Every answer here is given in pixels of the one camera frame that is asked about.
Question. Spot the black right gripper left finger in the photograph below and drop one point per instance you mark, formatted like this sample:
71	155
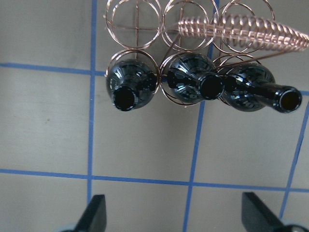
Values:
94	218

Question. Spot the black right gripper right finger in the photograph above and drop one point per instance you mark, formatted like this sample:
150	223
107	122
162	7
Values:
257	217

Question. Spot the dark glass wine bottle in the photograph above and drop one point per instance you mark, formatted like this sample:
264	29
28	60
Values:
192	78

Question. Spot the wine bottle in basket far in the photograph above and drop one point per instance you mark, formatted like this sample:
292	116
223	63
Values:
250	87

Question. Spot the wine bottle in basket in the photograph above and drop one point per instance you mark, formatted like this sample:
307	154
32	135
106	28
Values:
250	87
131	84

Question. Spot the wine bottle in basket near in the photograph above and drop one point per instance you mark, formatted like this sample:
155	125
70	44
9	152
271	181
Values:
131	84

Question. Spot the copper wire wine basket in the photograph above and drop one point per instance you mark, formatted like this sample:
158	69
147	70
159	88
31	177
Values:
154	35

